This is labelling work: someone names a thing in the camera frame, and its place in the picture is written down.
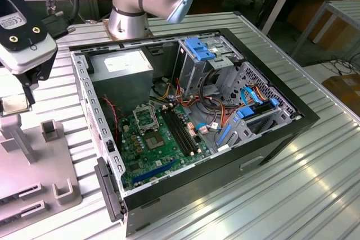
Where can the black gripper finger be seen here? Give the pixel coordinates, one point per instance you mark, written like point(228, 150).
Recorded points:
point(45, 71)

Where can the silver CPU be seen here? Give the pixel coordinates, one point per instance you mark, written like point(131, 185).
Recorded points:
point(15, 105)

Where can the metal locking lever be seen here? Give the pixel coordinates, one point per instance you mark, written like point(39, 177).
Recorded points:
point(154, 114)

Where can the CPU socket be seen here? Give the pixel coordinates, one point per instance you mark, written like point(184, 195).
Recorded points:
point(153, 140)

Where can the grey power supply unit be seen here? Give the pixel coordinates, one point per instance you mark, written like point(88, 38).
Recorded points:
point(112, 82)

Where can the grey parts rack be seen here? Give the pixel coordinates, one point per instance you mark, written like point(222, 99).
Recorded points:
point(42, 167)

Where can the black plastic case latch strip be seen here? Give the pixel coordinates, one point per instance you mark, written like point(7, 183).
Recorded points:
point(108, 189)

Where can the green motherboard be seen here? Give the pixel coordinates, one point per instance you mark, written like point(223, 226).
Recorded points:
point(149, 158)

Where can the black RAM slot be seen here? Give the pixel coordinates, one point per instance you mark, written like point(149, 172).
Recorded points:
point(184, 131)
point(176, 131)

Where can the grey optical drive cage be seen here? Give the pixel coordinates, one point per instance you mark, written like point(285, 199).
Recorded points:
point(191, 74)

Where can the blue expansion slot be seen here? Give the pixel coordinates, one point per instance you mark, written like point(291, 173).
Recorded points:
point(154, 171)

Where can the blue drive bay latch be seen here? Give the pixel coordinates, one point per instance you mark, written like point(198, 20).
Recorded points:
point(197, 49)

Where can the black open PC case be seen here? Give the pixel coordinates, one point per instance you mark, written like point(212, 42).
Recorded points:
point(197, 192)

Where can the blue disk carrier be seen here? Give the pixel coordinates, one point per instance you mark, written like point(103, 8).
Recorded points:
point(244, 113)

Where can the perforated grey disk bay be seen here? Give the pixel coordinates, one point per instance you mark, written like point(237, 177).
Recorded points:
point(284, 112)

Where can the brown cardboard box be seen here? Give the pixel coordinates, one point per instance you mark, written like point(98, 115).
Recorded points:
point(346, 88)
point(334, 33)

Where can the white wrist camera black plate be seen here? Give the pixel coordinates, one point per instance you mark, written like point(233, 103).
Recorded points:
point(31, 54)

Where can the blue carrier rail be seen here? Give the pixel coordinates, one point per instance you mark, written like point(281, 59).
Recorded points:
point(223, 136)

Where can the grey metal frame table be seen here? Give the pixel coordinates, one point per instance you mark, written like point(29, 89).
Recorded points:
point(346, 8)

